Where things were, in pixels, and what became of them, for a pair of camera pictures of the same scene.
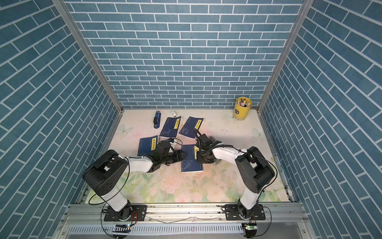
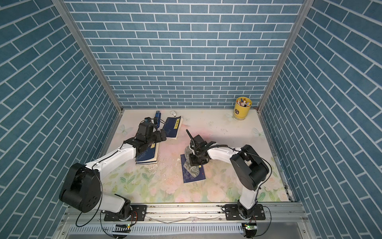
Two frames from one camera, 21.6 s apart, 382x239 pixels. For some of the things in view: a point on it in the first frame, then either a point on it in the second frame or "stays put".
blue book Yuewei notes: x=188 y=128 -> x=187 y=177
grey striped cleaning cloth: x=217 y=161 -> x=193 y=170
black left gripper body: x=171 y=158 -> x=155 y=137
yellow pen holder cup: x=241 y=108 stays put
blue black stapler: x=156 y=120 stays put
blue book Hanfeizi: x=170 y=127 stays put
